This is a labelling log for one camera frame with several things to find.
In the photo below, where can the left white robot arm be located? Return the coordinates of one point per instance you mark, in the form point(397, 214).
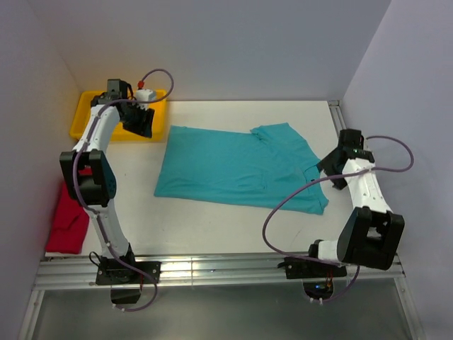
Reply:
point(88, 175)

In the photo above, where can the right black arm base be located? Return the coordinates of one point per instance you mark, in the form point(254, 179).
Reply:
point(304, 269)

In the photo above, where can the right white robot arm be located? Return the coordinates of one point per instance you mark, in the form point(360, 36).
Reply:
point(373, 231)

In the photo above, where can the red t shirt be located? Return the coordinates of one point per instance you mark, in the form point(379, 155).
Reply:
point(69, 226)

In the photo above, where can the front aluminium rail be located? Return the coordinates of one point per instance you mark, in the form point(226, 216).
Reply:
point(234, 296)

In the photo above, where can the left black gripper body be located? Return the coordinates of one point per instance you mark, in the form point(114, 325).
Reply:
point(138, 120)

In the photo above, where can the right side aluminium rail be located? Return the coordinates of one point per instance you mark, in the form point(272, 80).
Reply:
point(368, 203)

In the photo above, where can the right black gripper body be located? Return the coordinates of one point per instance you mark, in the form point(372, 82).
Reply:
point(327, 163)

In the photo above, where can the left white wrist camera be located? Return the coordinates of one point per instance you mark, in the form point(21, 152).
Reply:
point(143, 95)

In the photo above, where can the teal t shirt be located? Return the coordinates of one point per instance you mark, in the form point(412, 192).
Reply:
point(259, 168)

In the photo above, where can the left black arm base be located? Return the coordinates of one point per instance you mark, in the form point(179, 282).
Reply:
point(126, 282)

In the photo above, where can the yellow plastic tray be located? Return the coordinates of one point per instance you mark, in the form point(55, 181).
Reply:
point(83, 112)

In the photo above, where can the aluminium rail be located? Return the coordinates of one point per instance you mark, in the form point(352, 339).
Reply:
point(234, 296)
point(368, 203)

